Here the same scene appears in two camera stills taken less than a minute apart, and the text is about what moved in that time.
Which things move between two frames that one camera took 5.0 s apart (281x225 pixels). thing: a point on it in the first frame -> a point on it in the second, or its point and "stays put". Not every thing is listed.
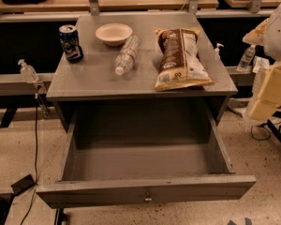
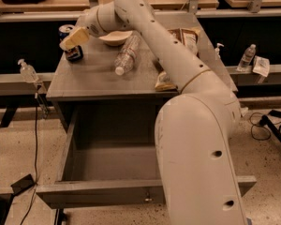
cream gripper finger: [276, 87] -> [87, 20]
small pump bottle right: [217, 50] stays put
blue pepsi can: [69, 39] stays put
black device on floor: [22, 185] stays put
